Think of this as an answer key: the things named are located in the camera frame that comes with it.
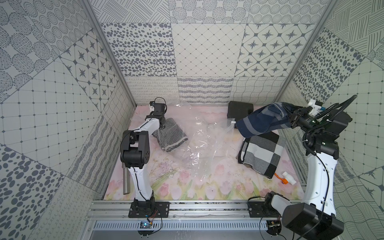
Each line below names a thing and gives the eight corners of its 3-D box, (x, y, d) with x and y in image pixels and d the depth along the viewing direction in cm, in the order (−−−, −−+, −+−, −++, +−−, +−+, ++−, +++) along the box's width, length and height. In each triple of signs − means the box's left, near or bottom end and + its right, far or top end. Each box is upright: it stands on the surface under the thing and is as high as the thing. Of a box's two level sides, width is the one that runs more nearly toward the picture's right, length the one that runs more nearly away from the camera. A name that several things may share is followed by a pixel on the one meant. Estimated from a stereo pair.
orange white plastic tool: (277, 184, 84) (280, 182, 81) (274, 173, 88) (276, 171, 85) (293, 184, 84) (296, 182, 81) (289, 173, 88) (292, 171, 85)
